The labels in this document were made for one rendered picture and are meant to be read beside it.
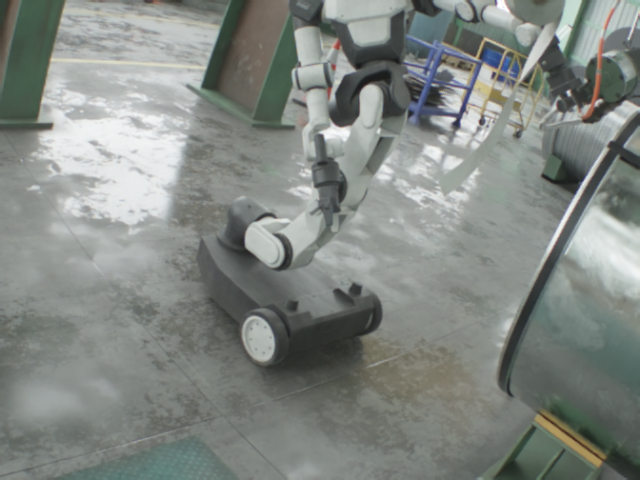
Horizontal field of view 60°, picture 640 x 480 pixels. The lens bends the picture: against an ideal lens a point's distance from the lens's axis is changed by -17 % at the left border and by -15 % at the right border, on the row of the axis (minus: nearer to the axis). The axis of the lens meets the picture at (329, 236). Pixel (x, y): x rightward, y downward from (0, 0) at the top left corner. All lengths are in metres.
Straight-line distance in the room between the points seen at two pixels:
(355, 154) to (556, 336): 0.91
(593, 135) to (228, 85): 4.02
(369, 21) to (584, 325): 1.18
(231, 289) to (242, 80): 3.18
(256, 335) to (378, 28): 1.12
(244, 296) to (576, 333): 1.20
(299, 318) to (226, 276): 0.34
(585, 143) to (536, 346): 5.54
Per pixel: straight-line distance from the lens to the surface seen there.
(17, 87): 3.85
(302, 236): 2.31
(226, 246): 2.54
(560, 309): 1.73
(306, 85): 2.13
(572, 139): 7.29
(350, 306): 2.41
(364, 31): 2.10
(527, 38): 1.83
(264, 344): 2.20
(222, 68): 5.55
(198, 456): 1.82
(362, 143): 2.10
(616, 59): 1.87
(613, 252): 1.68
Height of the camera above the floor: 1.31
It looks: 23 degrees down
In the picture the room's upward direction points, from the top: 21 degrees clockwise
